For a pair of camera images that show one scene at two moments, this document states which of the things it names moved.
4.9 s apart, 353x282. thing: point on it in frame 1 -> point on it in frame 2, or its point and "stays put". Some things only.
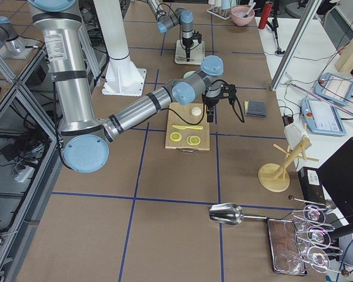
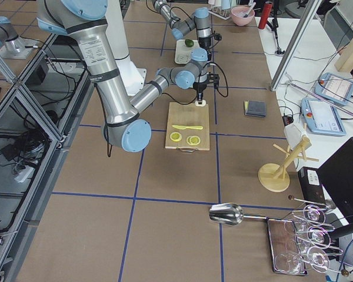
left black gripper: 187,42 -> 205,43
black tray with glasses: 286,255 stays put
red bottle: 266,13 stays put
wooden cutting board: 180,134 stays put
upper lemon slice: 175,136 stays put
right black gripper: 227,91 -> 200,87
